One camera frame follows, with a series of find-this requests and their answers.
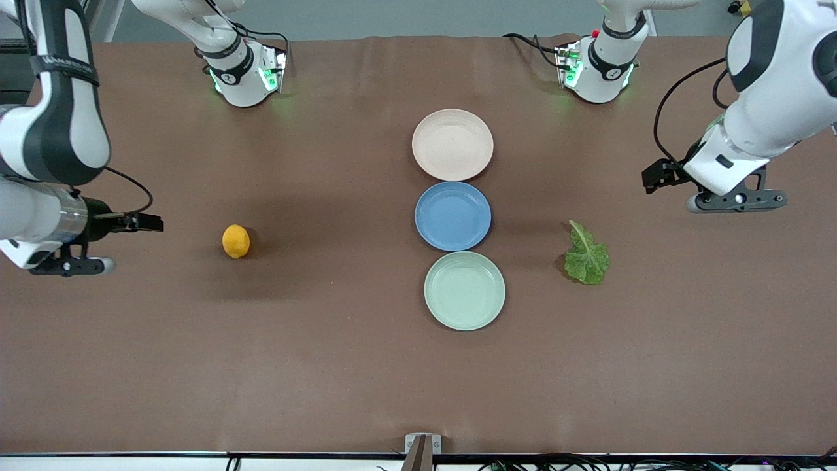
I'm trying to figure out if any yellow lemon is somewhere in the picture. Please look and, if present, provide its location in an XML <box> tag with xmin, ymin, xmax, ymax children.
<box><xmin>222</xmin><ymin>224</ymin><xmax>251</xmax><ymax>260</ymax></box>

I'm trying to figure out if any green lettuce leaf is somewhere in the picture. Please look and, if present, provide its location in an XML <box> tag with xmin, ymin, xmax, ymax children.
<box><xmin>564</xmin><ymin>220</ymin><xmax>611</xmax><ymax>286</ymax></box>

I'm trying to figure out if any brown paper table cover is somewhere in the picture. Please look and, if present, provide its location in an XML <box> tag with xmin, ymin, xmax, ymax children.
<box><xmin>0</xmin><ymin>33</ymin><xmax>837</xmax><ymax>456</ymax></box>

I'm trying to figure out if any beige round plate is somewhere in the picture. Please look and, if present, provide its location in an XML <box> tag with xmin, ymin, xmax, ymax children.
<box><xmin>412</xmin><ymin>109</ymin><xmax>494</xmax><ymax>182</ymax></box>

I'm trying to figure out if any blue round plate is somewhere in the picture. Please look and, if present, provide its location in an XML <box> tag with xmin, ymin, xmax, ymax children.
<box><xmin>415</xmin><ymin>181</ymin><xmax>492</xmax><ymax>253</ymax></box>

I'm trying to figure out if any pale green round plate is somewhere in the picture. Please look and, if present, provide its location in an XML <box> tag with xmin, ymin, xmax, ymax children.
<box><xmin>424</xmin><ymin>251</ymin><xmax>506</xmax><ymax>332</ymax></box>

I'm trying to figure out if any silver left base connector bracket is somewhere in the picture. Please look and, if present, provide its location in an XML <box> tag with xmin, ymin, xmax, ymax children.
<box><xmin>555</xmin><ymin>41</ymin><xmax>583</xmax><ymax>89</ymax></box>

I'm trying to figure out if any silver base connector bracket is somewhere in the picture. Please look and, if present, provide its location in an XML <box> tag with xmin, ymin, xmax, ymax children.
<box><xmin>258</xmin><ymin>44</ymin><xmax>288</xmax><ymax>94</ymax></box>
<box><xmin>555</xmin><ymin>41</ymin><xmax>583</xmax><ymax>89</ymax></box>

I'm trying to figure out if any black left base cable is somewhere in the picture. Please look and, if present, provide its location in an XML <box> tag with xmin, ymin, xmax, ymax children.
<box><xmin>502</xmin><ymin>32</ymin><xmax>564</xmax><ymax>70</ymax></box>

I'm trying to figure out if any black base cable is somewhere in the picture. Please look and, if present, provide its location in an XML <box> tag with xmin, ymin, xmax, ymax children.
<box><xmin>195</xmin><ymin>0</ymin><xmax>290</xmax><ymax>61</ymax></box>
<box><xmin>502</xmin><ymin>32</ymin><xmax>564</xmax><ymax>70</ymax></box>

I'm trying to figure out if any silver right base connector bracket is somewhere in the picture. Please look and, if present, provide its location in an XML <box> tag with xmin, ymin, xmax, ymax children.
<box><xmin>258</xmin><ymin>44</ymin><xmax>288</xmax><ymax>94</ymax></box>

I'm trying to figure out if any black right base cable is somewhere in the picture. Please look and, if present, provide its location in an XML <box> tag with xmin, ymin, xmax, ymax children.
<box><xmin>195</xmin><ymin>0</ymin><xmax>290</xmax><ymax>61</ymax></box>

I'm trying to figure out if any metal table edge bracket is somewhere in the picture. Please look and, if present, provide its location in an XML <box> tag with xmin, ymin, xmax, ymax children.
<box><xmin>400</xmin><ymin>433</ymin><xmax>443</xmax><ymax>471</ymax></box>

